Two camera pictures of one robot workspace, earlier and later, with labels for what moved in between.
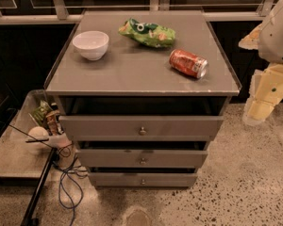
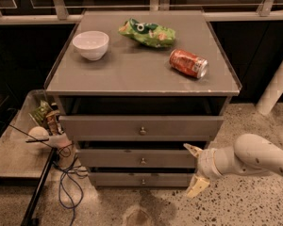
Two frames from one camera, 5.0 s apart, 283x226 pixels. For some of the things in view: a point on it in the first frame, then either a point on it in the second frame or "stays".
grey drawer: x=141 y=158 stays
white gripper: x=277 y=38 to x=206 y=164
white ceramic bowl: x=92 y=44 stays
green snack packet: x=39 y=114 stays
